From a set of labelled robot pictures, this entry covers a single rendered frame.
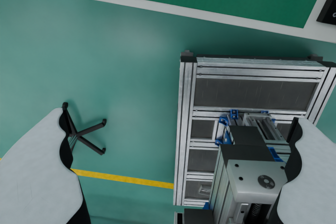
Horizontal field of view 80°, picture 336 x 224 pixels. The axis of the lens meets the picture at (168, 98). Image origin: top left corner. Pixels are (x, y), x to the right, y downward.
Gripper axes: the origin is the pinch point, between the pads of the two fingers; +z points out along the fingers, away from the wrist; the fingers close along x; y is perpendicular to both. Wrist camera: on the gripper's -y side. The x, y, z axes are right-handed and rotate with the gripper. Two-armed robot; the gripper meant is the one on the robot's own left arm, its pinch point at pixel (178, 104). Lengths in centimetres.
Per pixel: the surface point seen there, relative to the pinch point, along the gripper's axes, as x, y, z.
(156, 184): -14, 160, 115
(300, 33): 29.2, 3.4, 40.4
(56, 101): -88, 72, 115
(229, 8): 11.6, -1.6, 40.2
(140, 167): -28, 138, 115
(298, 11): 27.0, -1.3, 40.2
